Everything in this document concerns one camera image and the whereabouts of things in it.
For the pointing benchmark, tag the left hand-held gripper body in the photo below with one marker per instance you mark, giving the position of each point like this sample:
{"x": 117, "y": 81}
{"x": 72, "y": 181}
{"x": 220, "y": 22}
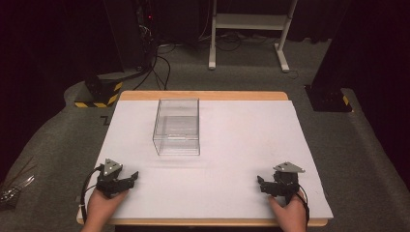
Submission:
{"x": 109, "y": 183}

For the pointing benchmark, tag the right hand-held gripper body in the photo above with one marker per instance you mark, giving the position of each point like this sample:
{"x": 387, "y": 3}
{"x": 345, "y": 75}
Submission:
{"x": 285, "y": 183}

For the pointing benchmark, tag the person's left hand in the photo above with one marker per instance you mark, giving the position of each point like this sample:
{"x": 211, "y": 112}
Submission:
{"x": 103, "y": 204}

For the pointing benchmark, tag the person's right hand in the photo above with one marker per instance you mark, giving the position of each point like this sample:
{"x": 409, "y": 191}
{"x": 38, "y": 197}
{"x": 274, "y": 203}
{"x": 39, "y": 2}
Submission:
{"x": 290, "y": 212}

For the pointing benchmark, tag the white table mat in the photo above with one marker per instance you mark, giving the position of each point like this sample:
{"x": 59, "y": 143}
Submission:
{"x": 232, "y": 154}

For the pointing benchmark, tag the clear plastic box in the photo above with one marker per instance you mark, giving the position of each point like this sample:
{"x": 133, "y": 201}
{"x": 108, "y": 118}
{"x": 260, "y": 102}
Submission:
{"x": 176, "y": 129}

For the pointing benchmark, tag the black yellow striped stand base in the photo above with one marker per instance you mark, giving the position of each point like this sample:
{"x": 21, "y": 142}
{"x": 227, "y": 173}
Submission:
{"x": 102, "y": 90}

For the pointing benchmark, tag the shiny metal stand legs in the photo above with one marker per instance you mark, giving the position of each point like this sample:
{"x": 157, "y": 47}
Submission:
{"x": 13, "y": 190}

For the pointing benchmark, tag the wooden table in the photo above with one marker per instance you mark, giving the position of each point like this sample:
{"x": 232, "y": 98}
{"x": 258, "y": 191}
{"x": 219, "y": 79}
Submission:
{"x": 206, "y": 95}

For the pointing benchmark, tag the dark equipment cabinet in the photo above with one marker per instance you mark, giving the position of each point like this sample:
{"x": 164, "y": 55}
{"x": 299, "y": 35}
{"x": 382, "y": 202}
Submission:
{"x": 127, "y": 35}

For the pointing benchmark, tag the white metal stand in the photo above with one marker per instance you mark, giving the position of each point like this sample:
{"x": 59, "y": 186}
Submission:
{"x": 251, "y": 22}

